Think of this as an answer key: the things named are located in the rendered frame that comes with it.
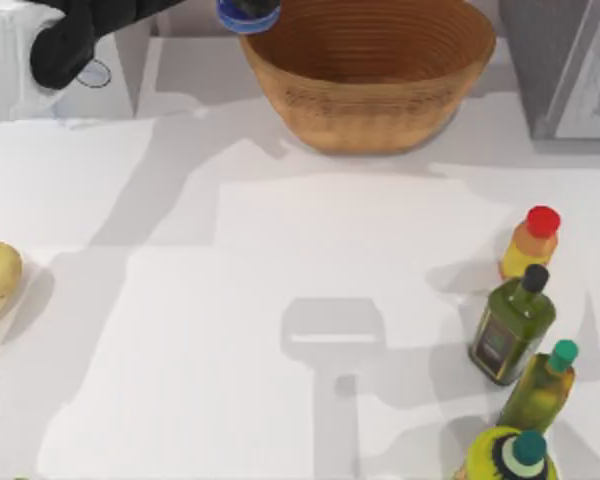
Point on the yellow bottle with teal cap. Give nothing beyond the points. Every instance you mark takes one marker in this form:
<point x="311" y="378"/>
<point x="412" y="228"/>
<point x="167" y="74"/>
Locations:
<point x="505" y="455"/>

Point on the dark green bottle black cap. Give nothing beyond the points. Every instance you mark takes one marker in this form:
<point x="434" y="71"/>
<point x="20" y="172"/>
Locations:
<point x="512" y="330"/>

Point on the brown woven basket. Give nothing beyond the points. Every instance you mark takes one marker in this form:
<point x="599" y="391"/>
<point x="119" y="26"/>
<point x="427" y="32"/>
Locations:
<point x="370" y="95"/>

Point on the blue round container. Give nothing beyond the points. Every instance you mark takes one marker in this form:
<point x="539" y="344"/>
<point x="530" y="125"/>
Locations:
<point x="241" y="22"/>

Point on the grey cabinet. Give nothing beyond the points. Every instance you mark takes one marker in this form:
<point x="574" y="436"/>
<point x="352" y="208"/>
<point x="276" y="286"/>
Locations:
<point x="540" y="70"/>

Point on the green bottle with green cap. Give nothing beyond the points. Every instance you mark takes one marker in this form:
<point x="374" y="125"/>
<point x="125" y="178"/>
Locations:
<point x="540" y="395"/>

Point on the yellow bottle with red cap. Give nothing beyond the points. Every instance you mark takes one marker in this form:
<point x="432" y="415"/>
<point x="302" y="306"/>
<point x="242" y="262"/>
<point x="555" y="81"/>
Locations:
<point x="530" y="247"/>

